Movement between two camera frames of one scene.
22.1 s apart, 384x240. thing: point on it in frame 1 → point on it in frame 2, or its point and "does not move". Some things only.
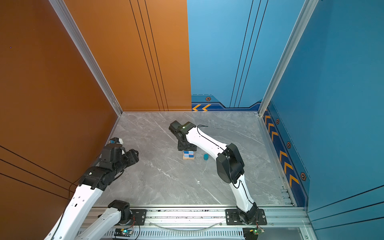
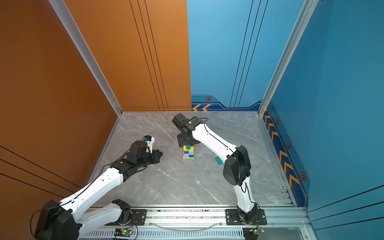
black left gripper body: [130, 159] → [151, 158]
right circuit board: [256, 231] does not move
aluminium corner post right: [308, 8] does not move
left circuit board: [123, 232] does not move
